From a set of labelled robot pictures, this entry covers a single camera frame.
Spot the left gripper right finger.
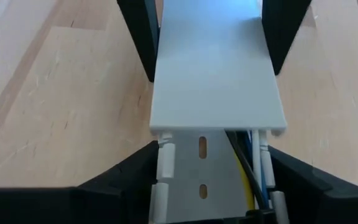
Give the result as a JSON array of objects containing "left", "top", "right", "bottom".
[{"left": 267, "top": 145, "right": 358, "bottom": 224}]

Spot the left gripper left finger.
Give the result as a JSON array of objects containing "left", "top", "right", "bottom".
[{"left": 0, "top": 140, "right": 160, "bottom": 224}]

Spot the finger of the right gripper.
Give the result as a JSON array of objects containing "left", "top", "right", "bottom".
[
  {"left": 261, "top": 0, "right": 312, "bottom": 76},
  {"left": 116, "top": 0, "right": 161, "bottom": 83}
]

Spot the blue cable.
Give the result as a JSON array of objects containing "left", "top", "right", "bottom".
[{"left": 249, "top": 130, "right": 270, "bottom": 209}]

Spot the thin black cable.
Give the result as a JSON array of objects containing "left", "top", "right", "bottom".
[{"left": 225, "top": 130, "right": 270, "bottom": 215}]

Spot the yellow cable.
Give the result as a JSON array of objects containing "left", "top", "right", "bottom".
[{"left": 233, "top": 149, "right": 256, "bottom": 211}]

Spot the white cable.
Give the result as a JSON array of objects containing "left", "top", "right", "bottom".
[{"left": 251, "top": 129, "right": 263, "bottom": 190}]

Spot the white raceway cover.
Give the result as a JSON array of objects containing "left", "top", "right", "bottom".
[{"left": 149, "top": 0, "right": 288, "bottom": 137}]

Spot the white slotted cable raceway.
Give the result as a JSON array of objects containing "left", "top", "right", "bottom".
[{"left": 149, "top": 129, "right": 291, "bottom": 224}]

